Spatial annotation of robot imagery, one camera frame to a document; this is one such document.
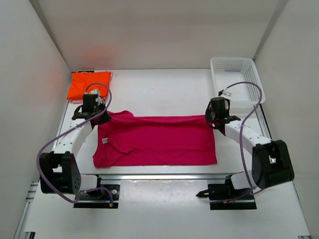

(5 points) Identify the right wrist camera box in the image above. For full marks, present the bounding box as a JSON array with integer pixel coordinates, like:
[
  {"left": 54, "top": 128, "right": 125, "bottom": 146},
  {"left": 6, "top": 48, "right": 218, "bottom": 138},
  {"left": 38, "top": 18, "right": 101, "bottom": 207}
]
[{"left": 218, "top": 90, "right": 232, "bottom": 97}]

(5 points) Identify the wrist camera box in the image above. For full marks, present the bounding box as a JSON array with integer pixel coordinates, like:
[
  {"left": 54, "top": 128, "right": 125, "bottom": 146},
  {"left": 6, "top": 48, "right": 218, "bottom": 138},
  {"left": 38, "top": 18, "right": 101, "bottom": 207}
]
[
  {"left": 89, "top": 89, "right": 100, "bottom": 99},
  {"left": 218, "top": 90, "right": 232, "bottom": 97}
]

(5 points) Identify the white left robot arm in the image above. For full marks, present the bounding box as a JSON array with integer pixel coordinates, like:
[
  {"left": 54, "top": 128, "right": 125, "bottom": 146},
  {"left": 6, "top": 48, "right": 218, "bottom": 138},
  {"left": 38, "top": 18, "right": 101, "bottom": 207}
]
[{"left": 37, "top": 90, "right": 112, "bottom": 195}]

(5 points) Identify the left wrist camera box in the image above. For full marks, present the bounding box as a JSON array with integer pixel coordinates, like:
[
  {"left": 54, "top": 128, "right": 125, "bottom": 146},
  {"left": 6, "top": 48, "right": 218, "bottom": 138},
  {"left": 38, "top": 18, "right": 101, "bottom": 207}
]
[{"left": 89, "top": 89, "right": 100, "bottom": 99}]

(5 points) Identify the orange t-shirt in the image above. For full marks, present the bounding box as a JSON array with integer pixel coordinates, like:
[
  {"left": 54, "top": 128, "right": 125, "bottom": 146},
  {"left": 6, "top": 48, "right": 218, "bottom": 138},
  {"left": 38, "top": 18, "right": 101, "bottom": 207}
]
[{"left": 66, "top": 71, "right": 111, "bottom": 100}]

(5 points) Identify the aluminium table edge rail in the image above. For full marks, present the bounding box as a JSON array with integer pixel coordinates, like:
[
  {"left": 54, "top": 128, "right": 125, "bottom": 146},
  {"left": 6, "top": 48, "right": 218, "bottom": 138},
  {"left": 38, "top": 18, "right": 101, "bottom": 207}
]
[{"left": 100, "top": 173, "right": 230, "bottom": 180}]

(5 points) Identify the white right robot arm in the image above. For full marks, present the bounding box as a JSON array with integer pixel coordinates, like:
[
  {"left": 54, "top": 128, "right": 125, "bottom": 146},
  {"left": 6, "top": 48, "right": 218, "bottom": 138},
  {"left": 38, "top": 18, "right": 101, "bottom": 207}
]
[{"left": 205, "top": 97, "right": 295, "bottom": 190}]

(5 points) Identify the white perforated plastic basket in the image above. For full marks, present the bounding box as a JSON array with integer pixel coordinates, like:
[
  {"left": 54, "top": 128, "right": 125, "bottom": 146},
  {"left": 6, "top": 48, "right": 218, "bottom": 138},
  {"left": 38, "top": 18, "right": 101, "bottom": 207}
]
[{"left": 210, "top": 57, "right": 265, "bottom": 108}]

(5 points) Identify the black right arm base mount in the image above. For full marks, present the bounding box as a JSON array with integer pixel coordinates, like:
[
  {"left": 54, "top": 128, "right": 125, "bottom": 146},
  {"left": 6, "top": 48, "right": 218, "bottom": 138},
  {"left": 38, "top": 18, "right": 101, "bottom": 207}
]
[{"left": 196, "top": 175, "right": 257, "bottom": 210}]

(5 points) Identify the light pink t-shirt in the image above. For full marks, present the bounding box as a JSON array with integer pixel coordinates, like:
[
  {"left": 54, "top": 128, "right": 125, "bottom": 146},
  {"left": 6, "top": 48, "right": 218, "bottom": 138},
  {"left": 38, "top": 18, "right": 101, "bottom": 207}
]
[{"left": 72, "top": 71, "right": 115, "bottom": 105}]

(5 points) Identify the magenta t-shirt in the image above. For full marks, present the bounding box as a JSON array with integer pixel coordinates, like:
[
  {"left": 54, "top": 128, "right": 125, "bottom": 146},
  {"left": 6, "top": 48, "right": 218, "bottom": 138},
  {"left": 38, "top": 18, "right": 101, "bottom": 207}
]
[{"left": 93, "top": 111, "right": 217, "bottom": 168}]

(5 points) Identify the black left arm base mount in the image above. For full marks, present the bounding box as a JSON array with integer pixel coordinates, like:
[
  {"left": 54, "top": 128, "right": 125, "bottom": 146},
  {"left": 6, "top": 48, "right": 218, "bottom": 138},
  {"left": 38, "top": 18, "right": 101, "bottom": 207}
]
[{"left": 73, "top": 174, "right": 121, "bottom": 209}]

